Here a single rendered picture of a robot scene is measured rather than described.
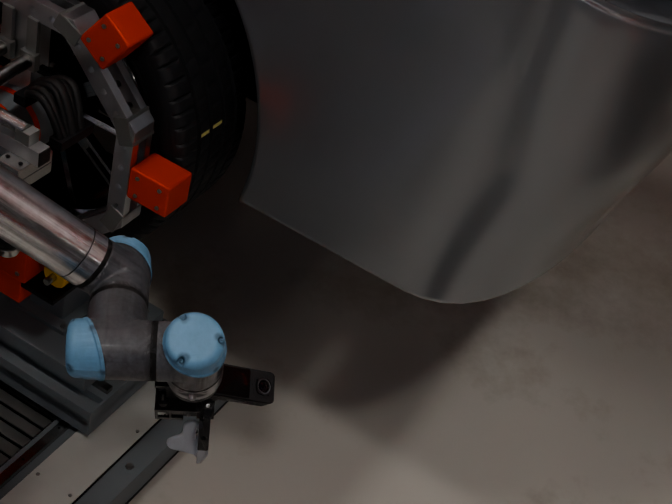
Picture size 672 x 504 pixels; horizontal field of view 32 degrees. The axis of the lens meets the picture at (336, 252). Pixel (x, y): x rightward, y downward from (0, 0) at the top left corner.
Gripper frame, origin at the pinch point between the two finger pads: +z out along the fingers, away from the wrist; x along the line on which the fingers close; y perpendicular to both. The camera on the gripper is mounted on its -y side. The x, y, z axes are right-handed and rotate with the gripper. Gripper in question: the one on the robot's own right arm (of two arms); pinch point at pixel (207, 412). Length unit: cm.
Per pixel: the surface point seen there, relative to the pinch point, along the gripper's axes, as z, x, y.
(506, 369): 140, -53, -83
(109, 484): 94, -6, 20
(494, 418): 130, -36, -76
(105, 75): 15, -64, 22
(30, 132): 10, -49, 33
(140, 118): 21, -59, 16
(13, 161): 14, -45, 36
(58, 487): 92, -5, 31
